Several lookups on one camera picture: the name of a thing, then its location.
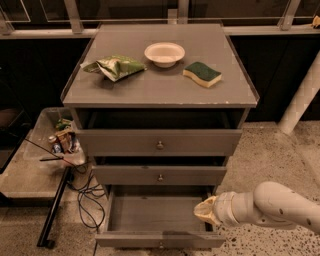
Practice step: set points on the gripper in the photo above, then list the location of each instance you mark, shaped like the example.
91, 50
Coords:
222, 210

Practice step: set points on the grey bottom drawer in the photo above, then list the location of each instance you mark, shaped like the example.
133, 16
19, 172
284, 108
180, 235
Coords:
156, 217

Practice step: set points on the grey drawer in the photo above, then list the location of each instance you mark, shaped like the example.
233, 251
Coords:
159, 142
156, 217
159, 175

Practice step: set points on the grey middle drawer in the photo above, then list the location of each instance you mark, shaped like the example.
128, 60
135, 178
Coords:
159, 175

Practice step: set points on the grey wooden drawer cabinet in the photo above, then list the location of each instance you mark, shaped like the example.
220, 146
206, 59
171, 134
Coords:
162, 98

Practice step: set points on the grey top drawer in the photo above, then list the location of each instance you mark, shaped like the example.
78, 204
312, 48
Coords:
159, 142

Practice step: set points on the green yellow sponge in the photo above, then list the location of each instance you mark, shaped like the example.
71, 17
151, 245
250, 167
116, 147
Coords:
202, 74

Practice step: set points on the snack packages in bin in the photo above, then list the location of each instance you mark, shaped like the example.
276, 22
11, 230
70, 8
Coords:
64, 139

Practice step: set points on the white bowl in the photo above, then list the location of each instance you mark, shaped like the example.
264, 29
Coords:
164, 54

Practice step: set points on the black metal bar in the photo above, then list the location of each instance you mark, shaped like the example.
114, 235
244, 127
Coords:
43, 240

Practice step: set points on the clear plastic bin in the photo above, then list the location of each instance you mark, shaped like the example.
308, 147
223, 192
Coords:
39, 150

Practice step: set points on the green chip bag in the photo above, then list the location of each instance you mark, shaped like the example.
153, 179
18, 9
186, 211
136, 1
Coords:
114, 67

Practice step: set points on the metal railing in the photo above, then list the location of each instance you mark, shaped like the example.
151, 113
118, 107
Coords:
80, 18

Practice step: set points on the white diagonal post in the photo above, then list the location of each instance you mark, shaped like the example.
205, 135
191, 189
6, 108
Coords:
303, 97

